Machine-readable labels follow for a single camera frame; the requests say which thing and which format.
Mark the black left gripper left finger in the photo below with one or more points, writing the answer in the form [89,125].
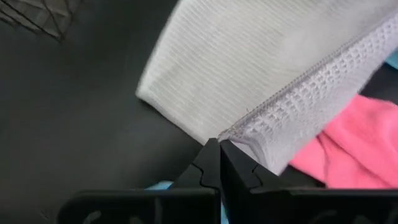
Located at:
[199,202]

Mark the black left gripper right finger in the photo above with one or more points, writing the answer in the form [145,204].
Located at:
[248,199]

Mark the pink microfiber towel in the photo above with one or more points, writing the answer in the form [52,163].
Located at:
[357,149]

